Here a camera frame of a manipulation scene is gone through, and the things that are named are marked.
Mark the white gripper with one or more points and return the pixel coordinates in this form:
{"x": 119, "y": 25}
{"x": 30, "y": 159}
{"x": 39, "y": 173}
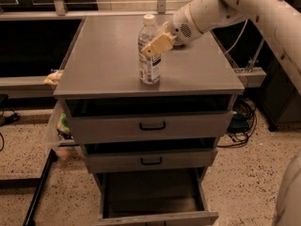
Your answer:
{"x": 182, "y": 29}

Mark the clear plastic water bottle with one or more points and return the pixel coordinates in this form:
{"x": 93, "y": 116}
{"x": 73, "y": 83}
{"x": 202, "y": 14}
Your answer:
{"x": 149, "y": 66}

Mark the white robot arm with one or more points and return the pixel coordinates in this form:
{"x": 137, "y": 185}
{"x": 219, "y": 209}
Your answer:
{"x": 280, "y": 26}

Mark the top grey drawer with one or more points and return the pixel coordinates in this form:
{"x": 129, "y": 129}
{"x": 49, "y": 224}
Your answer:
{"x": 119, "y": 119}

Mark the grey drawer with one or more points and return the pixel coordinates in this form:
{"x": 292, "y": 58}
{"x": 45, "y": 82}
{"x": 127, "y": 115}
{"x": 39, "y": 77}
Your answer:
{"x": 166, "y": 154}
{"x": 119, "y": 119}
{"x": 170, "y": 197}

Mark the grey drawer cabinet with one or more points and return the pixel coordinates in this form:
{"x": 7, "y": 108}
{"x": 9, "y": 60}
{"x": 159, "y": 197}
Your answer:
{"x": 104, "y": 63}

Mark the middle grey drawer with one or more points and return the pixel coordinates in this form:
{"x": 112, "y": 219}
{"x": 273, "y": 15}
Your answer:
{"x": 166, "y": 154}

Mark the bottom grey drawer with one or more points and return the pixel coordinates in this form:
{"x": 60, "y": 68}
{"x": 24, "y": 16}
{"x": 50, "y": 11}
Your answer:
{"x": 170, "y": 197}

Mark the yellow crumpled bag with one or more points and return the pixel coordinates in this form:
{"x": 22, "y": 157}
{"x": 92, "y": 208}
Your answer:
{"x": 53, "y": 78}

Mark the dark grey cabinet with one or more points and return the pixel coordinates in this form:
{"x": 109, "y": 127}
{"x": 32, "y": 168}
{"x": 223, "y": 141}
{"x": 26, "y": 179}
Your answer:
{"x": 278, "y": 98}

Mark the clear plastic storage bin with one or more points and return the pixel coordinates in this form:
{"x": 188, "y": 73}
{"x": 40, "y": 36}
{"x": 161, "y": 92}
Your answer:
{"x": 53, "y": 140}

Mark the grey metal bench rail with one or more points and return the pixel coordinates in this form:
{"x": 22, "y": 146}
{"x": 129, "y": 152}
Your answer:
{"x": 34, "y": 86}

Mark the black floor rail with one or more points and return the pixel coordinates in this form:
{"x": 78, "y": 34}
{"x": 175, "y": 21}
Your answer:
{"x": 37, "y": 183}

